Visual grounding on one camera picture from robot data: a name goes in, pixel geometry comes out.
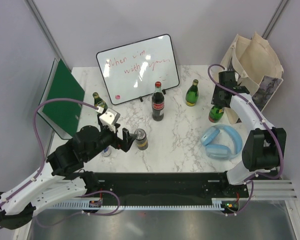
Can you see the green bottle red label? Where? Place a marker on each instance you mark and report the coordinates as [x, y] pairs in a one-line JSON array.
[[216, 113]]

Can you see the green binder folder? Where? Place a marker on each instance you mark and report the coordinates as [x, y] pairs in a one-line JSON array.
[[63, 114]]

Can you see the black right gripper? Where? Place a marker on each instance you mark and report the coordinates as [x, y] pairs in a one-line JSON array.
[[215, 99]]

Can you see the cola glass bottle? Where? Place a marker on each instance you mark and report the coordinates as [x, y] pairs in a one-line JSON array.
[[158, 102]]

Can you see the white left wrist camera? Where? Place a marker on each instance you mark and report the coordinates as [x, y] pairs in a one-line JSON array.
[[109, 119]]

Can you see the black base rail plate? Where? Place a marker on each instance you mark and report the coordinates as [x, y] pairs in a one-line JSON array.
[[190, 185]]

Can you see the aluminium extrusion rail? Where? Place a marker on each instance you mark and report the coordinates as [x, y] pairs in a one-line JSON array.
[[273, 190]]

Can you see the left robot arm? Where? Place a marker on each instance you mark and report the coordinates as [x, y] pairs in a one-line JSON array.
[[19, 205]]

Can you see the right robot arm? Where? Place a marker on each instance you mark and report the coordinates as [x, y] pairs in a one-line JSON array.
[[265, 144]]

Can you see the dark beverage can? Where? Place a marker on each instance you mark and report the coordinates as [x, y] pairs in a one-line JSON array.
[[141, 139]]

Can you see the whiteboard with red writing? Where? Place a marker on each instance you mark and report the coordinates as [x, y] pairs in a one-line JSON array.
[[130, 71]]

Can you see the white slotted cable duct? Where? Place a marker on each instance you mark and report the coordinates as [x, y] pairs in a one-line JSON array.
[[173, 203]]

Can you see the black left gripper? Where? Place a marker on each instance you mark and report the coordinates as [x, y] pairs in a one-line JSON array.
[[128, 137]]

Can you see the light blue headphones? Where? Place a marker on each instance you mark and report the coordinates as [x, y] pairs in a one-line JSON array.
[[219, 151]]

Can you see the beige canvas tote bag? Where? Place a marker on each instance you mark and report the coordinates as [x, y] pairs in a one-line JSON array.
[[257, 65]]

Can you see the small white blue can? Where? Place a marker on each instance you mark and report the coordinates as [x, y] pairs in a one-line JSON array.
[[106, 152]]

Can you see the green bottle yellow label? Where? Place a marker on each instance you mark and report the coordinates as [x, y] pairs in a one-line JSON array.
[[192, 94]]

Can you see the green bottle far left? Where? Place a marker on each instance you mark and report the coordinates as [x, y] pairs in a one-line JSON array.
[[99, 103]]

